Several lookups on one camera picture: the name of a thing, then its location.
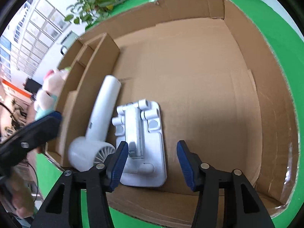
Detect pink and blue plush toy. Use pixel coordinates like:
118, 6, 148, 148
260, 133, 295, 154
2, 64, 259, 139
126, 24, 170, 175
34, 67, 71, 120

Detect white hair dryer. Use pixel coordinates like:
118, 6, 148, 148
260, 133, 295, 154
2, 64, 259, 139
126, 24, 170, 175
68, 75, 121, 172

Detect white folding stand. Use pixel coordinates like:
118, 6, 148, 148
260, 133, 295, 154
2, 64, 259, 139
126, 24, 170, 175
112, 99, 167, 187

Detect narrow cardboard divider box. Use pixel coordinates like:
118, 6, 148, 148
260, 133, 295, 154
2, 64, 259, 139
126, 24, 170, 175
45, 33, 120, 168

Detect black cabinet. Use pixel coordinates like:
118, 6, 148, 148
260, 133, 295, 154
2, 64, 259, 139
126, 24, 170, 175
23, 78, 42, 95

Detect large flat cardboard box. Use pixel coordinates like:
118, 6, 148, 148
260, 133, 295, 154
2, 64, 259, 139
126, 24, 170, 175
45, 0, 301, 228

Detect plant in white pot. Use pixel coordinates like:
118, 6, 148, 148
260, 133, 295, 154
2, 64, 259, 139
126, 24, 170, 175
64, 0, 126, 28

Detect black cable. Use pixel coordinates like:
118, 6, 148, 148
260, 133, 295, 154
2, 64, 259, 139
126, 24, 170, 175
0, 101, 40, 210

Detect framed certificates on wall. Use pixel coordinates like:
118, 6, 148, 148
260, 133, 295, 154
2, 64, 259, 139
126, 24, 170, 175
0, 0, 72, 82

